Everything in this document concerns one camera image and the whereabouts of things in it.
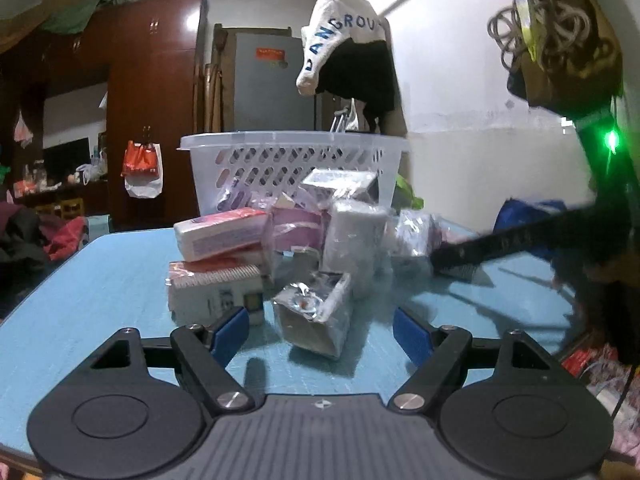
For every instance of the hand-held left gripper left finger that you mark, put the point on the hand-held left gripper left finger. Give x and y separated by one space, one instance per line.
231 329

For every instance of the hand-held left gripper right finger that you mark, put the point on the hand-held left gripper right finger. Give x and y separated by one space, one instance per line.
410 332

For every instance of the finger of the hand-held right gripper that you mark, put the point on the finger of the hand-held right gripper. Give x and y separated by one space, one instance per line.
500 247

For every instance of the clear plastic packet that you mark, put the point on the clear plastic packet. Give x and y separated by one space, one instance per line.
412 232

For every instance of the white plastic basket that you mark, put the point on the white plastic basket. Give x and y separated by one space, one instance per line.
260 160

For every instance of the blue bag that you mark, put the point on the blue bag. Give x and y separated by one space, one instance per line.
515 212

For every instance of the red-topped box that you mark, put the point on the red-topped box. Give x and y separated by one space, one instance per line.
200 295

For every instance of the grey wrapped box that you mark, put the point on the grey wrapped box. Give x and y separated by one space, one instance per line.
310 325

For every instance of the green plastic bag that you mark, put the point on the green plastic bag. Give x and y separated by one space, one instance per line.
407 187

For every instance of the white wrapped pack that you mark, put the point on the white wrapped pack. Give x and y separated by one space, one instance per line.
350 240

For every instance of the purple wrapped pack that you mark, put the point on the purple wrapped pack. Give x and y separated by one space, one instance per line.
297 225

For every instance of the brown hanging bag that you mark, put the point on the brown hanging bag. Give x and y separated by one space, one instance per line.
575 85

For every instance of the small clear plastic bag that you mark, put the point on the small clear plastic bag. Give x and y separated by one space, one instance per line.
231 199

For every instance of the floral bedding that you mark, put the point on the floral bedding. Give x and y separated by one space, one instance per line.
610 375

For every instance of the red and white plastic bag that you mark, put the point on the red and white plastic bag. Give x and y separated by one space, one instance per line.
142 160

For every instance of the red cloth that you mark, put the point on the red cloth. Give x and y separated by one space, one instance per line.
65 232

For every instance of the metal crutch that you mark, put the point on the metal crutch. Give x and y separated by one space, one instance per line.
342 120

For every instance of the black garment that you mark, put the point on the black garment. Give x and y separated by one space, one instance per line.
360 70

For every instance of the grey refrigerator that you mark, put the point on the grey refrigerator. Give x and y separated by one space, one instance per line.
265 95

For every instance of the wooden sticks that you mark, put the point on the wooden sticks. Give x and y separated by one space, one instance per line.
212 90

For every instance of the black television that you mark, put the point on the black television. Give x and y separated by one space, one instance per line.
65 152

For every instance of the brown wooden wardrobe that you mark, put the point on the brown wooden wardrobe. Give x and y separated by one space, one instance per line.
150 85

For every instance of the white lettered garment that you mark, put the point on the white lettered garment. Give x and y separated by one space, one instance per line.
340 15

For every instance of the pink plastic bag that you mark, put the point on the pink plastic bag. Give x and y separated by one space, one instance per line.
21 130

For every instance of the green cloth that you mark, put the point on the green cloth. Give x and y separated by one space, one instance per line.
75 17

